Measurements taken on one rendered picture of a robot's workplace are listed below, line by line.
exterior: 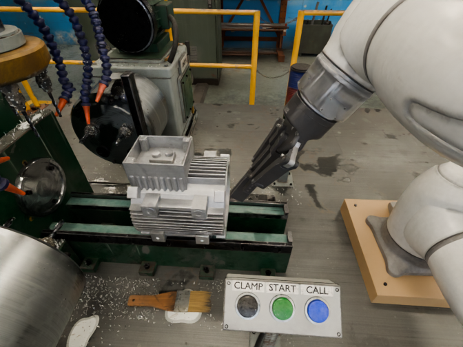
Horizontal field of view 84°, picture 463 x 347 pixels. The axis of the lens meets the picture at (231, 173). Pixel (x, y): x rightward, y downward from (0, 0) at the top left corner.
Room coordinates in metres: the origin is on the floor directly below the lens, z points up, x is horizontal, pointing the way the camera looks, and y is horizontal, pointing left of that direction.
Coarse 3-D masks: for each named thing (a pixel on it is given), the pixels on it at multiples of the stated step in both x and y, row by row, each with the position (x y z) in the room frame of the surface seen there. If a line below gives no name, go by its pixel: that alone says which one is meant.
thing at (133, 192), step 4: (220, 156) 0.48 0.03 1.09; (224, 156) 0.48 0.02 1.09; (228, 156) 0.48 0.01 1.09; (228, 160) 0.47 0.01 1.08; (128, 188) 0.37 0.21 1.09; (132, 188) 0.37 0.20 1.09; (136, 188) 0.37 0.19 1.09; (140, 188) 0.38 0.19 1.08; (128, 192) 0.36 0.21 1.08; (132, 192) 0.36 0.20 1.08; (136, 192) 0.36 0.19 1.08; (140, 192) 0.37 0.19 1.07; (216, 192) 0.36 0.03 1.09; (220, 192) 0.36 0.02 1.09; (224, 192) 0.36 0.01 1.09; (128, 196) 0.36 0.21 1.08; (132, 196) 0.36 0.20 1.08; (136, 196) 0.36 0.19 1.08; (140, 196) 0.37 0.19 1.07; (216, 196) 0.35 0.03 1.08; (220, 196) 0.35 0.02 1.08; (224, 196) 0.35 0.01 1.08; (216, 200) 0.35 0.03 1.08; (220, 200) 0.35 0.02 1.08; (224, 200) 0.35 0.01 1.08; (144, 232) 0.36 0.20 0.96; (148, 232) 0.36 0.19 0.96; (216, 236) 0.35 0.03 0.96; (220, 236) 0.35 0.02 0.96; (224, 236) 0.35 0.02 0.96
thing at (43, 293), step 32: (0, 224) 0.24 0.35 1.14; (0, 256) 0.19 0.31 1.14; (32, 256) 0.20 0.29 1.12; (64, 256) 0.22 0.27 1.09; (0, 288) 0.15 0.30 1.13; (32, 288) 0.16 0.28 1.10; (64, 288) 0.18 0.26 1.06; (0, 320) 0.12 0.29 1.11; (32, 320) 0.13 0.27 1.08; (64, 320) 0.15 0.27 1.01
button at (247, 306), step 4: (244, 296) 0.16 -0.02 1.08; (248, 296) 0.16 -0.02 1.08; (252, 296) 0.16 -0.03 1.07; (240, 300) 0.16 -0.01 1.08; (244, 300) 0.15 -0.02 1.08; (248, 300) 0.15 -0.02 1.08; (252, 300) 0.15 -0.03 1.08; (240, 304) 0.15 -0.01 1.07; (244, 304) 0.15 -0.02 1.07; (248, 304) 0.15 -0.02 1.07; (252, 304) 0.15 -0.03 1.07; (256, 304) 0.15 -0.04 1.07; (240, 308) 0.15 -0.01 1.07; (244, 308) 0.15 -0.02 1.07; (248, 308) 0.15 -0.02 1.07; (252, 308) 0.15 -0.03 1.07; (256, 308) 0.15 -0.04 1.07; (240, 312) 0.14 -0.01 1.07; (244, 312) 0.14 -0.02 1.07; (248, 312) 0.14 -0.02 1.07; (252, 312) 0.14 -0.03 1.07; (256, 312) 0.14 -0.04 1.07; (244, 316) 0.14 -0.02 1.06; (248, 316) 0.14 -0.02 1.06; (252, 316) 0.14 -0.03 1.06
